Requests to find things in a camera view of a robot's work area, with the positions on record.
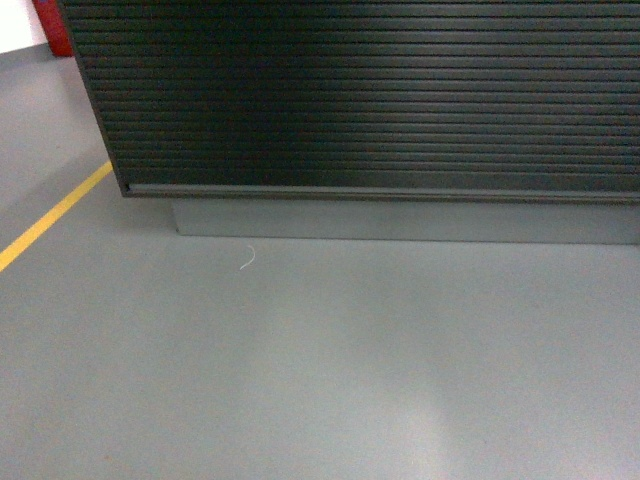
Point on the red fire extinguisher box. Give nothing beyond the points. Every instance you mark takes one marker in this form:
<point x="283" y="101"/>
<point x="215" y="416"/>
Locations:
<point x="55" y="31"/>

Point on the black slatted checkout counter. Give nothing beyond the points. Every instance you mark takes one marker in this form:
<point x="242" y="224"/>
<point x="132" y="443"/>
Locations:
<point x="470" y="121"/>

